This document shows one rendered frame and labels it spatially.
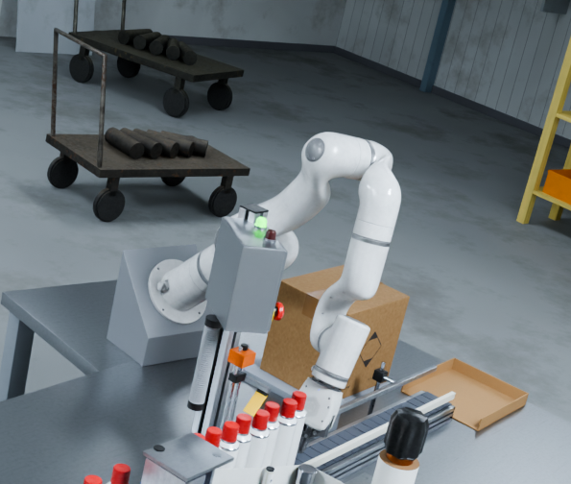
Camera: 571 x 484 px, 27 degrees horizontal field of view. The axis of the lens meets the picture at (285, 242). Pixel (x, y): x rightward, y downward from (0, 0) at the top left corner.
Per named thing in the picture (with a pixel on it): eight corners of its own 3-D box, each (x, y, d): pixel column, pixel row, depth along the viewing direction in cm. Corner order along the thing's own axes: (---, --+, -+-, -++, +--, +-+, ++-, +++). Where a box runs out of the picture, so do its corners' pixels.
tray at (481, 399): (478, 431, 333) (482, 419, 332) (400, 391, 346) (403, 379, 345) (525, 404, 357) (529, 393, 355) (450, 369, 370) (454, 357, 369)
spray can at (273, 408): (244, 491, 267) (264, 409, 261) (240, 477, 272) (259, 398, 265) (267, 492, 269) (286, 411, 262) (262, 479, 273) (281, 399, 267)
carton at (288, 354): (325, 405, 323) (348, 314, 314) (258, 368, 336) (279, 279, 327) (387, 381, 346) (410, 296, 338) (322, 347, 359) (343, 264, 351)
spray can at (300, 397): (280, 480, 275) (299, 400, 268) (265, 469, 278) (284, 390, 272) (296, 475, 278) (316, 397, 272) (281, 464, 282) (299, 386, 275)
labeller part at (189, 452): (186, 482, 216) (187, 477, 216) (141, 454, 222) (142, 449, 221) (233, 461, 227) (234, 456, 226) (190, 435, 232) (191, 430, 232)
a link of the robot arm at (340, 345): (307, 359, 281) (326, 372, 273) (330, 307, 281) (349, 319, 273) (336, 369, 286) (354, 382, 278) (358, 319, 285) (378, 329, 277)
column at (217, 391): (195, 487, 274) (255, 212, 252) (180, 477, 276) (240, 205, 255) (207, 481, 277) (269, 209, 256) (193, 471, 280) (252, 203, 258)
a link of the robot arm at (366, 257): (331, 224, 284) (299, 346, 287) (365, 238, 270) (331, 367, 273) (363, 229, 288) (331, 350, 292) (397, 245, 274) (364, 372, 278)
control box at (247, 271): (224, 331, 245) (243, 245, 239) (203, 297, 260) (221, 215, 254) (271, 335, 248) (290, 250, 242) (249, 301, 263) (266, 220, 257)
